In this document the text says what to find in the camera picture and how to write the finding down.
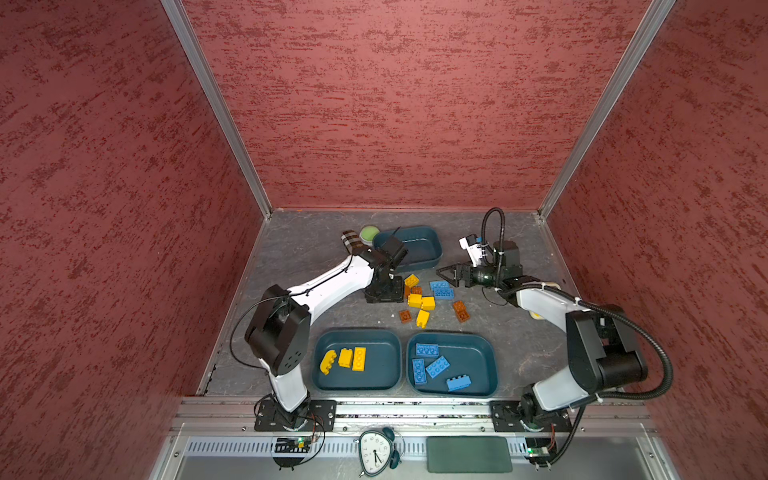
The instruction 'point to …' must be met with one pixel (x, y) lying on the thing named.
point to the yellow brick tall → (359, 359)
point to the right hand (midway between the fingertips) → (442, 275)
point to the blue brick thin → (427, 349)
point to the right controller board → (537, 446)
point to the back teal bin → (423, 244)
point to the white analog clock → (376, 451)
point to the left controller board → (299, 444)
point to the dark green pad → (468, 454)
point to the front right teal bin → (472, 354)
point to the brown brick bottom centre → (405, 316)
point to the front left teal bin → (383, 363)
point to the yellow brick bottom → (422, 318)
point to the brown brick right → (461, 311)
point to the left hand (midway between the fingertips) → (391, 304)
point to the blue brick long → (419, 369)
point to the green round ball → (368, 233)
